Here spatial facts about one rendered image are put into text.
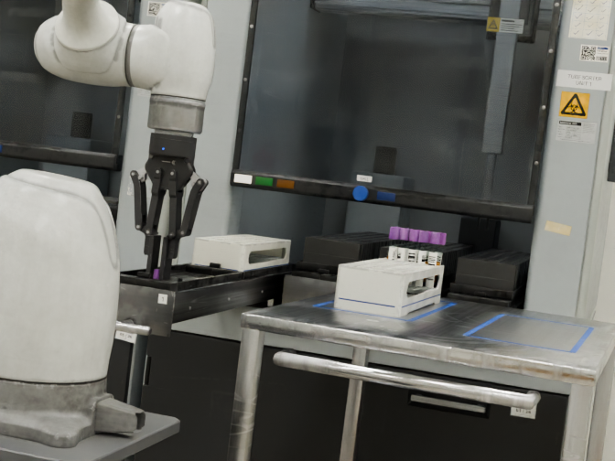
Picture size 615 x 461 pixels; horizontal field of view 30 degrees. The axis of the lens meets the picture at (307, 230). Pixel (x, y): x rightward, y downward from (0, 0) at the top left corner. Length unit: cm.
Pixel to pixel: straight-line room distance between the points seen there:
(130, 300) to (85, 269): 54
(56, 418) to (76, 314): 11
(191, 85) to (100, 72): 15
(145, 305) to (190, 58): 39
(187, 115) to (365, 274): 41
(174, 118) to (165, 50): 11
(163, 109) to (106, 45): 13
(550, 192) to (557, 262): 13
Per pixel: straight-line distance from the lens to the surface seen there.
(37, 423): 124
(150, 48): 185
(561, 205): 221
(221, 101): 236
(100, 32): 185
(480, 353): 141
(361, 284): 165
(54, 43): 189
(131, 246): 243
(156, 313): 176
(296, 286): 221
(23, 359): 124
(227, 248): 208
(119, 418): 127
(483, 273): 221
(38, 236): 123
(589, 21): 223
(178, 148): 185
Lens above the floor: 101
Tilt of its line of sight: 3 degrees down
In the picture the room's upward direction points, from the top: 7 degrees clockwise
